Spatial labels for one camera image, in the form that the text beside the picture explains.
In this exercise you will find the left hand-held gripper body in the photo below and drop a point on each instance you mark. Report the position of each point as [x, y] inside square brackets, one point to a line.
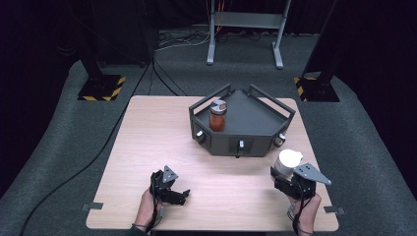
[165, 185]

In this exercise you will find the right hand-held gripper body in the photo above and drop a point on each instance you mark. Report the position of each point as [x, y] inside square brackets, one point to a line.
[308, 183]

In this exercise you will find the white jar with white lid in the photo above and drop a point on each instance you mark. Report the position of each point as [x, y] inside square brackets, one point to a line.
[286, 163]

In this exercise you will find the dark grey corner rack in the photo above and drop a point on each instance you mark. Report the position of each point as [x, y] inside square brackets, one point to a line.
[249, 126]

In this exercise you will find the glass spice jar orange powder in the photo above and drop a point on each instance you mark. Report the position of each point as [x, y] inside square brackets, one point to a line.
[217, 117]

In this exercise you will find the person's right hand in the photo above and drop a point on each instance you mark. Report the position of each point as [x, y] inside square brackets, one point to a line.
[309, 213]

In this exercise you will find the person's left hand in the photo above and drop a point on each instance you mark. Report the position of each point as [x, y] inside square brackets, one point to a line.
[146, 209]

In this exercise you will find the grey tape piece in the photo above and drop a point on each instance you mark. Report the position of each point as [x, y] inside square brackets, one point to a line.
[335, 210]
[92, 206]

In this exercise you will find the black base with hazard tape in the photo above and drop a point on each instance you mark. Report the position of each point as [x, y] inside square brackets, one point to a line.
[317, 89]
[102, 87]

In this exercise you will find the grey metal stand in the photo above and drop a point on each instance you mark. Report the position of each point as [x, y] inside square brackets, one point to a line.
[246, 20]

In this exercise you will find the black post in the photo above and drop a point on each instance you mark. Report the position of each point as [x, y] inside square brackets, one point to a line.
[323, 49]
[91, 49]

